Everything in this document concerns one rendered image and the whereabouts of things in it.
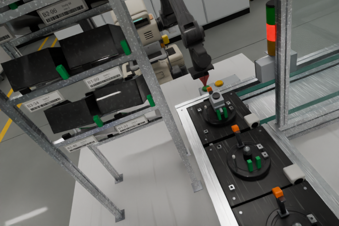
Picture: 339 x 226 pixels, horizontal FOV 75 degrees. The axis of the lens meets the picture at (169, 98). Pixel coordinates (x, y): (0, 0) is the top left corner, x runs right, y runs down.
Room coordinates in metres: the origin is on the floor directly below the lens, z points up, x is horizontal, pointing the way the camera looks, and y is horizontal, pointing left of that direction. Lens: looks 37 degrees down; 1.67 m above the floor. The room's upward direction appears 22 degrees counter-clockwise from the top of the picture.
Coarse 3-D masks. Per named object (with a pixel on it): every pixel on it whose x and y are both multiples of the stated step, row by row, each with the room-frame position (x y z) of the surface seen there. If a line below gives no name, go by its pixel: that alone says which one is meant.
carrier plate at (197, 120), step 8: (224, 96) 0.78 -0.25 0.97; (232, 96) 0.76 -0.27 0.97; (200, 104) 0.79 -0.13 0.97; (208, 104) 0.77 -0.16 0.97; (240, 104) 0.69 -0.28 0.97; (192, 112) 0.76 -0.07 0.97; (200, 112) 0.74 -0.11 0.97; (240, 112) 0.65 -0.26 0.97; (248, 112) 0.63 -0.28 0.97; (192, 120) 0.71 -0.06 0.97; (200, 120) 0.69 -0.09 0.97; (240, 120) 0.61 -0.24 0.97; (200, 128) 0.65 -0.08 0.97; (208, 128) 0.63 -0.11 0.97; (216, 128) 0.62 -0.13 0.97; (224, 128) 0.60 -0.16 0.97; (240, 128) 0.57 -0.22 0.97; (248, 128) 0.56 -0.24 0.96; (200, 136) 0.61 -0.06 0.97; (208, 136) 0.59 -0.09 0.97; (216, 136) 0.58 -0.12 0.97; (224, 136) 0.56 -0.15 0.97; (232, 136) 0.56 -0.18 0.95; (208, 144) 0.56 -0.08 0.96
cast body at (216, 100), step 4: (216, 92) 0.67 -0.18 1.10; (212, 96) 0.66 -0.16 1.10; (216, 96) 0.65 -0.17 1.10; (220, 96) 0.66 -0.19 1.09; (212, 100) 0.65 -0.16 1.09; (216, 100) 0.65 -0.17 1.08; (220, 100) 0.64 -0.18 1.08; (212, 104) 0.67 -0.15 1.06; (216, 104) 0.64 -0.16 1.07; (220, 104) 0.65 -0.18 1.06; (224, 104) 0.64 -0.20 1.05; (216, 108) 0.64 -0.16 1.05; (220, 108) 0.64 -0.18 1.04; (220, 112) 0.63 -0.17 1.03
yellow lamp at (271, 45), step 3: (267, 39) 0.57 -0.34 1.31; (267, 42) 0.56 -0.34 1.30; (270, 42) 0.55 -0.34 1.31; (273, 42) 0.54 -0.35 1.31; (267, 45) 0.56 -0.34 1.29; (270, 45) 0.55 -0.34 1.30; (273, 45) 0.54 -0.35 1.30; (267, 48) 0.57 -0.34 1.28; (270, 48) 0.55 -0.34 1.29; (273, 48) 0.54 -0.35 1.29; (267, 51) 0.57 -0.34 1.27; (270, 51) 0.55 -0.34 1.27; (273, 51) 0.54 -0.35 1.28; (270, 54) 0.55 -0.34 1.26; (273, 54) 0.54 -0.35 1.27
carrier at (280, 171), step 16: (256, 128) 0.54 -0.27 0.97; (224, 144) 0.53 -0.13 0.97; (256, 144) 0.46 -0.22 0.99; (272, 144) 0.45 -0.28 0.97; (224, 160) 0.46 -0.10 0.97; (240, 160) 0.43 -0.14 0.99; (256, 160) 0.38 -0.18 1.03; (272, 160) 0.39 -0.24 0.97; (288, 160) 0.37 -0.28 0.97; (224, 176) 0.41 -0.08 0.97; (240, 176) 0.38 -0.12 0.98; (256, 176) 0.36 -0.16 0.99; (272, 176) 0.35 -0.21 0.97; (288, 176) 0.32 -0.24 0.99; (304, 176) 0.30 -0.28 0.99; (224, 192) 0.36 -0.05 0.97; (240, 192) 0.34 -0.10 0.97; (256, 192) 0.32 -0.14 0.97
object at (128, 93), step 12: (108, 84) 0.66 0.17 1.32; (120, 84) 0.54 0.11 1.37; (132, 84) 0.53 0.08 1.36; (144, 84) 0.59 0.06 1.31; (96, 96) 0.55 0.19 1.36; (108, 96) 0.54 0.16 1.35; (120, 96) 0.53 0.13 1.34; (132, 96) 0.52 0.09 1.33; (144, 96) 0.54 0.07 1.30; (108, 108) 0.53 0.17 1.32; (120, 108) 0.52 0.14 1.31
